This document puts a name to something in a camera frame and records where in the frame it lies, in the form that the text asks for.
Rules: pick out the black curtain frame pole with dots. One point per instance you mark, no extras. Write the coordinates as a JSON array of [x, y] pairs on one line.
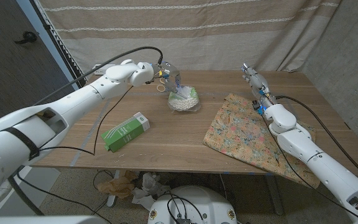
[[61, 46]]

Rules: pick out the white table leg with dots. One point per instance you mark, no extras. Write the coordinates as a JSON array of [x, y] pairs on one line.
[[113, 199]]

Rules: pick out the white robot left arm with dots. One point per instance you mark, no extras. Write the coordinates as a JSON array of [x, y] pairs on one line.
[[73, 102]]

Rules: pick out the dark wooden door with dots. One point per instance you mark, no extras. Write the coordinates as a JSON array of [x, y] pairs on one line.
[[11, 77]]

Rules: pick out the floral patterned cloth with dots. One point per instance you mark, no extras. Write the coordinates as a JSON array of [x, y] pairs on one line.
[[235, 133]]

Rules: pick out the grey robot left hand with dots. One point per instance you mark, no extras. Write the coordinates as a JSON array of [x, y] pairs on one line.
[[169, 71]]

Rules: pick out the crumpled brown paper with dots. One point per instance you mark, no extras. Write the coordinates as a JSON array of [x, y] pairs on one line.
[[117, 186]]

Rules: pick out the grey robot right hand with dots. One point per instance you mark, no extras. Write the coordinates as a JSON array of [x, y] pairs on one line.
[[258, 82]]

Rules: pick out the bag of white candies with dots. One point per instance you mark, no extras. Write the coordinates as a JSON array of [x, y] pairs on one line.
[[185, 104]]

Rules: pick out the white power strip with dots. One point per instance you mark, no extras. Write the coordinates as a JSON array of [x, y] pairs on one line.
[[99, 72]]

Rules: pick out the grey table leg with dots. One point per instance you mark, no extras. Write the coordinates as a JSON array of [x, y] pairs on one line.
[[273, 193]]

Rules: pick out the green cardboard box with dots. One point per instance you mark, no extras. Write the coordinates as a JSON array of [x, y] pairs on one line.
[[124, 133]]

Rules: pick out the beige striped curtain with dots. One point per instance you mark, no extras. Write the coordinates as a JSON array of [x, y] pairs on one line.
[[182, 31]]

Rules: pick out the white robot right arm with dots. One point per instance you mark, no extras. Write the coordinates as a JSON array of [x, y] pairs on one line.
[[319, 165]]

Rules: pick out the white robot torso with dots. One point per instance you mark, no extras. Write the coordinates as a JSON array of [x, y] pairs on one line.
[[194, 199]]

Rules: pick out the crumpled white paper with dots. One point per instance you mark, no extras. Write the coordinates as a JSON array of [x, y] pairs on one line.
[[148, 189]]

